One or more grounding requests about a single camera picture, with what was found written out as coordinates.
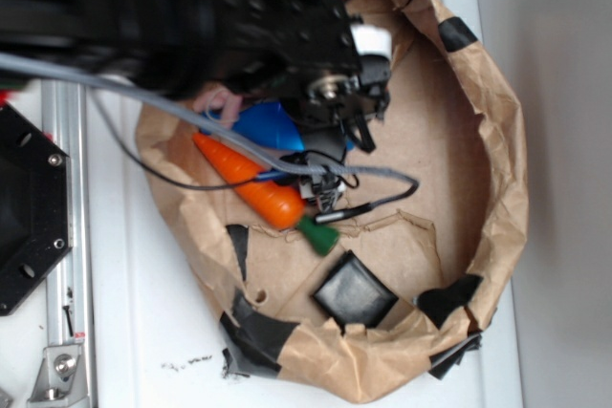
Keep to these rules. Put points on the aluminium extrusion rail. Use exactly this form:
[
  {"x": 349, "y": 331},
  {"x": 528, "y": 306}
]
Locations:
[{"x": 70, "y": 315}]

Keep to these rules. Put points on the black square block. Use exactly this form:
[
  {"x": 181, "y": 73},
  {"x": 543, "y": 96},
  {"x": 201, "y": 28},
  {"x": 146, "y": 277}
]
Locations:
[{"x": 352, "y": 294}]

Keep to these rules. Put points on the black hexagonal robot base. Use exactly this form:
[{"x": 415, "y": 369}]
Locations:
[{"x": 34, "y": 208}]

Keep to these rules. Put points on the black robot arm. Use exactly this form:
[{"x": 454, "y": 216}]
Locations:
[{"x": 168, "y": 47}]

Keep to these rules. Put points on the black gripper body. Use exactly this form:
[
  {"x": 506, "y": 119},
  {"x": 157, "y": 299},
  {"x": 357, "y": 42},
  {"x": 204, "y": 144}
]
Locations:
[{"x": 327, "y": 69}]

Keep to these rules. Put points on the orange toy carrot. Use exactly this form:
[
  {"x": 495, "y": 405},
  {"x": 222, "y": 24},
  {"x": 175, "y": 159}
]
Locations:
[{"x": 278, "y": 205}]

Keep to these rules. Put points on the brown paper bag basin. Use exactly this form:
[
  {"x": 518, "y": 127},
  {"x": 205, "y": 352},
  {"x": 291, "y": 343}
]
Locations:
[{"x": 448, "y": 252}]

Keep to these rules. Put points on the metal corner bracket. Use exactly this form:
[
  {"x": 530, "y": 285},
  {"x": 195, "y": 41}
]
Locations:
[{"x": 61, "y": 380}]

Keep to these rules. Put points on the blue plastic bottle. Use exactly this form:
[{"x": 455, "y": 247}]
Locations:
[{"x": 267, "y": 125}]

